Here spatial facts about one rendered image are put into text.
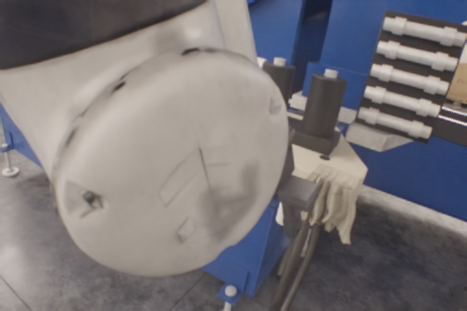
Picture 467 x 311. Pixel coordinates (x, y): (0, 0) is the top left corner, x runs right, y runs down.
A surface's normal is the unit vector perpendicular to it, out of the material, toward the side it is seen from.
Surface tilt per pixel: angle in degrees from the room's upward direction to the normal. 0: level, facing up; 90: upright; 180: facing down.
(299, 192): 24
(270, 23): 90
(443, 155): 90
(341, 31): 90
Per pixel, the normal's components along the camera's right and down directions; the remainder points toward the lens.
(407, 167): -0.51, 0.31
